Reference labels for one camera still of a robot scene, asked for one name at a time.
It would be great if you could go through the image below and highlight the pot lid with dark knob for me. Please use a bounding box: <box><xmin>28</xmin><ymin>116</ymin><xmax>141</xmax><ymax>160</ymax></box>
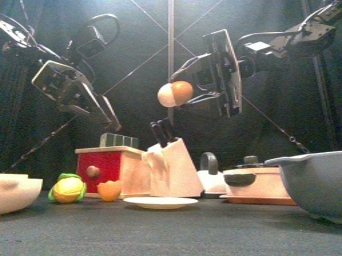
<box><xmin>230</xmin><ymin>155</ymin><xmax>274</xmax><ymax>170</ymax></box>

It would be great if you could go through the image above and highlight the wooden knife block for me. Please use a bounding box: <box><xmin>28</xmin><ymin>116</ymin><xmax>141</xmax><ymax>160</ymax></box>
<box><xmin>141</xmin><ymin>137</ymin><xmax>206</xmax><ymax>198</ymax></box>

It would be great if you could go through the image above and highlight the toy corn with green husk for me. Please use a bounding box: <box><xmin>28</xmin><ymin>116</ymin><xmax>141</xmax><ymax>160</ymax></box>
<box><xmin>47</xmin><ymin>172</ymin><xmax>88</xmax><ymax>204</ymax></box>

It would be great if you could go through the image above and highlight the white bowl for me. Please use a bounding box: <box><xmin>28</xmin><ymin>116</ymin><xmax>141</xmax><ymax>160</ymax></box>
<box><xmin>0</xmin><ymin>173</ymin><xmax>44</xmax><ymax>215</ymax></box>

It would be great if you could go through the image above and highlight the diagonal brace wire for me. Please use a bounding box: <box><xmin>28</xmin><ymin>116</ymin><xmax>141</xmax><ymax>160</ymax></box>
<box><xmin>3</xmin><ymin>114</ymin><xmax>79</xmax><ymax>174</ymax></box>

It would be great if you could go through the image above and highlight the black looped cable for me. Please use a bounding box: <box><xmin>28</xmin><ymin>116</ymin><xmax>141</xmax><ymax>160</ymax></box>
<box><xmin>78</xmin><ymin>13</ymin><xmax>122</xmax><ymax>48</ymax></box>

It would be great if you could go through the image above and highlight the brown egg shell half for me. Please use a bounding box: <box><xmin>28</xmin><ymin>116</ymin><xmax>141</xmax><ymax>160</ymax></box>
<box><xmin>171</xmin><ymin>80</ymin><xmax>195</xmax><ymax>106</ymax></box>

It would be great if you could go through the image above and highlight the orange bell pepper toy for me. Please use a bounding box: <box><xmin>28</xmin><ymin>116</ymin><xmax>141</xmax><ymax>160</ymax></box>
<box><xmin>96</xmin><ymin>180</ymin><xmax>123</xmax><ymax>203</ymax></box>

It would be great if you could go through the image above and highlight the wooden toy pot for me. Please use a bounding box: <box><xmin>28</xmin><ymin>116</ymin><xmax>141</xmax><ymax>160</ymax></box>
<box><xmin>219</xmin><ymin>166</ymin><xmax>298</xmax><ymax>206</ymax></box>

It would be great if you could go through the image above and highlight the grey bowl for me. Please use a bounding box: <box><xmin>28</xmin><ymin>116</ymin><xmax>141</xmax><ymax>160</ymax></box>
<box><xmin>263</xmin><ymin>151</ymin><xmax>342</xmax><ymax>225</ymax></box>

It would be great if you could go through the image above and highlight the white kettle with black handle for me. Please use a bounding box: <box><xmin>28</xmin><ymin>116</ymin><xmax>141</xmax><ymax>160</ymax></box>
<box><xmin>197</xmin><ymin>151</ymin><xmax>229</xmax><ymax>195</ymax></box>

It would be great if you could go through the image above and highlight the vertical metal frame pole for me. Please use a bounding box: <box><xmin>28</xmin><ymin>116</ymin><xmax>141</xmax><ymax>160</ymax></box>
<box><xmin>167</xmin><ymin>0</ymin><xmax>177</xmax><ymax>125</ymax></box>

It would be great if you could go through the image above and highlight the black-handled toy knife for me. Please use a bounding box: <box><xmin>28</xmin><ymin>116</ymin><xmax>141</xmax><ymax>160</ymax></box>
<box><xmin>159</xmin><ymin>117</ymin><xmax>181</xmax><ymax>143</ymax></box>
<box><xmin>150</xmin><ymin>121</ymin><xmax>167</xmax><ymax>149</ymax></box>

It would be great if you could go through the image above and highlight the diagonal wire with turnbuckle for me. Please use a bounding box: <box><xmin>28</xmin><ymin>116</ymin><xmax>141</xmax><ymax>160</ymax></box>
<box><xmin>242</xmin><ymin>96</ymin><xmax>312</xmax><ymax>155</ymax></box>

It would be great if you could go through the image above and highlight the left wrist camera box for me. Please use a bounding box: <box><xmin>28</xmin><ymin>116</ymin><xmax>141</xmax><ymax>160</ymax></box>
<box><xmin>66</xmin><ymin>25</ymin><xmax>109</xmax><ymax>66</ymax></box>

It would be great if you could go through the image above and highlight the red wooden drawer box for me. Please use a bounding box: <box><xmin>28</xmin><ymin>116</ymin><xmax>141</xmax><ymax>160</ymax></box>
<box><xmin>74</xmin><ymin>145</ymin><xmax>151</xmax><ymax>198</ymax></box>

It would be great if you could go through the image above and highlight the grey-green slotted block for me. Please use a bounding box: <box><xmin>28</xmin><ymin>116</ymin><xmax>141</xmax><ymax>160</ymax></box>
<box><xmin>99</xmin><ymin>132</ymin><xmax>141</xmax><ymax>149</ymax></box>

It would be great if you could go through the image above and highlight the small white plate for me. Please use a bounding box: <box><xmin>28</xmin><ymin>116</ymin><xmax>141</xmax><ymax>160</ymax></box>
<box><xmin>123</xmin><ymin>196</ymin><xmax>199</xmax><ymax>210</ymax></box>

